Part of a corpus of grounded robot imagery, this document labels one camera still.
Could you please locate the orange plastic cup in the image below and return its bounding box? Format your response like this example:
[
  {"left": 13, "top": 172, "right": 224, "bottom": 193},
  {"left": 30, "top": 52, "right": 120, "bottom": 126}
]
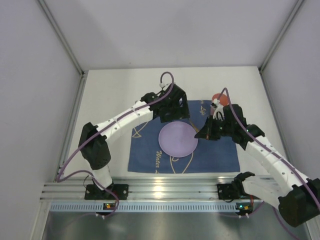
[{"left": 210, "top": 93, "right": 229, "bottom": 116}]

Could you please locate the purple plastic plate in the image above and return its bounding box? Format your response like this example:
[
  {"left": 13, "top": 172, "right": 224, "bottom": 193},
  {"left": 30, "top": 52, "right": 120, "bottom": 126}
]
[{"left": 158, "top": 121, "right": 198, "bottom": 158}]

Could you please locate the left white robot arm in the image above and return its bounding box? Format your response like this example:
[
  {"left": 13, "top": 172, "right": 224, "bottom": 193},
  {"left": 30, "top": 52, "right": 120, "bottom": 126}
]
[{"left": 78, "top": 83, "right": 190, "bottom": 190}]

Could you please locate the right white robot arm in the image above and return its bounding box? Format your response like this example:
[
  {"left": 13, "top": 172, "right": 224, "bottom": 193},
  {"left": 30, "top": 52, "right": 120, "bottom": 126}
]
[{"left": 194, "top": 100, "right": 320, "bottom": 227}]

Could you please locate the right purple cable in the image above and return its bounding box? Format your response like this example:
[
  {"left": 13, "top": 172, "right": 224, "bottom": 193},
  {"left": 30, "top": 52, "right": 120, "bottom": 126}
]
[{"left": 214, "top": 87, "right": 320, "bottom": 240}]

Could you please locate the purple cable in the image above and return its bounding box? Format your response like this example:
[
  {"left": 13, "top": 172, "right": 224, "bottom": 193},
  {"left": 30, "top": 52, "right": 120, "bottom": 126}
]
[
  {"left": 56, "top": 71, "right": 176, "bottom": 216},
  {"left": 214, "top": 87, "right": 320, "bottom": 240}
]

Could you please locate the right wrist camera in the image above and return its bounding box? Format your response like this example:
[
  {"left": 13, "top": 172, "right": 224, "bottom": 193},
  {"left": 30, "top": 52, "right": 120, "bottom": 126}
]
[{"left": 210, "top": 98, "right": 224, "bottom": 121}]

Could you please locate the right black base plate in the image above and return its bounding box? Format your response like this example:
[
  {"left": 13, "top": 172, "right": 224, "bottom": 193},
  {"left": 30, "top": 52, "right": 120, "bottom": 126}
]
[{"left": 216, "top": 183, "right": 247, "bottom": 202}]

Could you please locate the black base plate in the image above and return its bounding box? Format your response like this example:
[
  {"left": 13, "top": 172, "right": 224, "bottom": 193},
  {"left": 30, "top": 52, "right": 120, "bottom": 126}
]
[
  {"left": 216, "top": 183, "right": 247, "bottom": 202},
  {"left": 84, "top": 183, "right": 129, "bottom": 201}
]

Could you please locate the aluminium mounting rail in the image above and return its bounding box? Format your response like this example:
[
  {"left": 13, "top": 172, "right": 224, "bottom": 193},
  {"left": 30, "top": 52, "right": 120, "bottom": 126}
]
[{"left": 40, "top": 175, "right": 234, "bottom": 202}]

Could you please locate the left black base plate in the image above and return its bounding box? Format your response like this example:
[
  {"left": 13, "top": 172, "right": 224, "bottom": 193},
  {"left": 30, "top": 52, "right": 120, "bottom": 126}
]
[{"left": 84, "top": 183, "right": 129, "bottom": 201}]

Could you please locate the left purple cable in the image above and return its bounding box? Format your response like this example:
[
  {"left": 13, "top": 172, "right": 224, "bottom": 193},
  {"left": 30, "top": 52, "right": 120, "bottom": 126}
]
[{"left": 56, "top": 71, "right": 176, "bottom": 216}]

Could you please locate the slotted cable duct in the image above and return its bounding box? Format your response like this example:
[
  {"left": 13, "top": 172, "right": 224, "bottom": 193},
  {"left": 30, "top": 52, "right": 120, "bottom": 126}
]
[{"left": 50, "top": 202, "right": 251, "bottom": 213}]

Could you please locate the right aluminium corner post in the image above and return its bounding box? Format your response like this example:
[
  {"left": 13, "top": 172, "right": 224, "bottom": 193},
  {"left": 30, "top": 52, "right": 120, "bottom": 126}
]
[{"left": 258, "top": 0, "right": 306, "bottom": 75}]

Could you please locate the aluminium corner post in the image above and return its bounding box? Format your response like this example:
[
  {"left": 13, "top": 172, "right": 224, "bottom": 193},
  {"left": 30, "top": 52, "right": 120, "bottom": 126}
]
[
  {"left": 258, "top": 0, "right": 306, "bottom": 75},
  {"left": 35, "top": 0, "right": 84, "bottom": 76}
]

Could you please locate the left aluminium corner post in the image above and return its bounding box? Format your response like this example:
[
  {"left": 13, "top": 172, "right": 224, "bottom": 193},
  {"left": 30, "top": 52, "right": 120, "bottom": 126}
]
[{"left": 35, "top": 0, "right": 84, "bottom": 76}]

